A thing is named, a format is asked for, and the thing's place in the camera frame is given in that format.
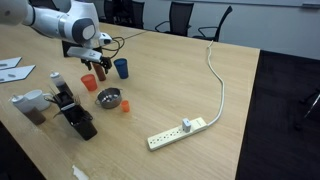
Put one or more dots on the black cutlery caddy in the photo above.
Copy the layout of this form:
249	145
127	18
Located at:
80	121

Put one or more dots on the black office chair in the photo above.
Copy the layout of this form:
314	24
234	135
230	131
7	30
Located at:
137	13
218	28
116	11
180	16

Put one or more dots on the blue plastic cup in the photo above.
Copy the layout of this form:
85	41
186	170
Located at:
121	69

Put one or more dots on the brown sauce squeeze bottle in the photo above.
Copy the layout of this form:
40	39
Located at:
99	72

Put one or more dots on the metal bowl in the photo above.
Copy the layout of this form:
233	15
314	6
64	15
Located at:
109	99

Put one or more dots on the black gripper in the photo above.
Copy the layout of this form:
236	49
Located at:
106	57

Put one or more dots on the whiteboard eraser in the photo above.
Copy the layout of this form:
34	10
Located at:
310	5

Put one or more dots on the white plug adapter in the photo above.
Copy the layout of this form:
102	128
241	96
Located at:
186	125

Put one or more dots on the large squeeze bottle half full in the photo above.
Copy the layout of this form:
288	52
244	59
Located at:
28	109

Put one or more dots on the white power strip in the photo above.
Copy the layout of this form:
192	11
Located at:
173	134

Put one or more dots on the large orange plastic cup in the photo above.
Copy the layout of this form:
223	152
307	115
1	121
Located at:
89	83

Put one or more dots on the white mug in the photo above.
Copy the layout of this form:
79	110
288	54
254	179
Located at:
37	98

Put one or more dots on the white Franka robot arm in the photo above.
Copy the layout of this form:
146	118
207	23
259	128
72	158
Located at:
50	20

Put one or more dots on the black chair base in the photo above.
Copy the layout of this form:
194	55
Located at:
311	103

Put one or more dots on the whiteboard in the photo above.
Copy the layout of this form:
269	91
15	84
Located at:
250	2

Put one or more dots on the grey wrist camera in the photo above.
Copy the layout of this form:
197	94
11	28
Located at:
83	54

